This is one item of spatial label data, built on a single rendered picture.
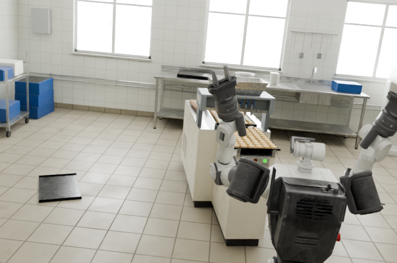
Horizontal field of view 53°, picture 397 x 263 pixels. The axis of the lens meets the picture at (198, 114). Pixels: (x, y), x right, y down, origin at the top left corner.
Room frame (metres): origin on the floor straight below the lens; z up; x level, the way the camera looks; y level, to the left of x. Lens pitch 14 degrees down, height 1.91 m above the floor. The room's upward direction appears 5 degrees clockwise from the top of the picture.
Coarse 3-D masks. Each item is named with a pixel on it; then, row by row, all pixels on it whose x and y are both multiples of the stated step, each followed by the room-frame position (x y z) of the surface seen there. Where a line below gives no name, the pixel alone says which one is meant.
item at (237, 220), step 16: (272, 160) 3.07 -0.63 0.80; (224, 192) 3.19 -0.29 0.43; (224, 208) 3.13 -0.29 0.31; (240, 208) 3.03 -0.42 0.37; (256, 208) 3.05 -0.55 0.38; (224, 224) 3.07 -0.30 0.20; (240, 224) 3.03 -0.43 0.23; (256, 224) 3.06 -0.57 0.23; (224, 240) 3.13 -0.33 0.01; (240, 240) 3.07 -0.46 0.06; (256, 240) 3.09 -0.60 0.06
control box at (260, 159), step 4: (240, 156) 3.01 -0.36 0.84; (244, 156) 3.01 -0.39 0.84; (248, 156) 3.02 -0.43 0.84; (252, 156) 3.03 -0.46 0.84; (256, 156) 3.04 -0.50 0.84; (260, 156) 3.05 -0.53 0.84; (264, 156) 3.05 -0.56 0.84; (260, 160) 3.02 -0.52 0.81; (268, 160) 3.03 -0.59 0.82; (264, 164) 3.02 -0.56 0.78; (268, 164) 3.03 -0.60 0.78
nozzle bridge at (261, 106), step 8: (200, 88) 3.97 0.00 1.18; (200, 96) 3.74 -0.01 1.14; (208, 96) 3.68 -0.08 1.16; (240, 96) 3.73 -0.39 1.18; (248, 96) 3.75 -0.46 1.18; (256, 96) 3.79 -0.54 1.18; (264, 96) 3.82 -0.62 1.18; (272, 96) 3.86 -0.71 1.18; (200, 104) 3.70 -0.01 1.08; (208, 104) 3.76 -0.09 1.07; (248, 104) 3.83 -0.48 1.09; (256, 104) 3.84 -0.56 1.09; (264, 104) 3.85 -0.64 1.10; (272, 104) 3.78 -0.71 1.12; (200, 112) 3.77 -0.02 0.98; (256, 112) 3.79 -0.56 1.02; (264, 112) 3.80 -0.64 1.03; (272, 112) 3.78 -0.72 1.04; (200, 120) 3.77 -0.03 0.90; (264, 120) 3.90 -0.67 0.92; (264, 128) 3.88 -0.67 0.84
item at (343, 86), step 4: (336, 80) 6.61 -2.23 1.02; (332, 84) 6.61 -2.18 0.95; (336, 84) 6.41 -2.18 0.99; (340, 84) 6.35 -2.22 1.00; (344, 84) 6.35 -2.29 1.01; (348, 84) 6.35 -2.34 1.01; (352, 84) 6.36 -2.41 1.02; (356, 84) 6.39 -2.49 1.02; (332, 88) 6.58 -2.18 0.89; (336, 88) 6.38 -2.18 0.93; (340, 88) 6.35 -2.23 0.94; (344, 88) 6.35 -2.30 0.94; (348, 88) 6.35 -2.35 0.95; (352, 88) 6.35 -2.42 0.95; (356, 88) 6.35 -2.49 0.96; (360, 88) 6.35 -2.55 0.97; (352, 92) 6.35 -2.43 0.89; (356, 92) 6.35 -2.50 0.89; (360, 92) 6.35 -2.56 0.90
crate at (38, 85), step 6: (24, 78) 6.59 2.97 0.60; (30, 78) 6.63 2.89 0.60; (36, 78) 6.68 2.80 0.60; (42, 78) 6.73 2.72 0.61; (48, 78) 6.78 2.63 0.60; (18, 84) 6.29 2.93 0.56; (24, 84) 6.29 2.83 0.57; (30, 84) 6.29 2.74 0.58; (36, 84) 6.29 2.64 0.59; (42, 84) 6.41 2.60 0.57; (48, 84) 6.68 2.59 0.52; (18, 90) 6.29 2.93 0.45; (24, 90) 6.29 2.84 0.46; (30, 90) 6.29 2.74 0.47; (36, 90) 6.29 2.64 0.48; (42, 90) 6.41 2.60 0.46
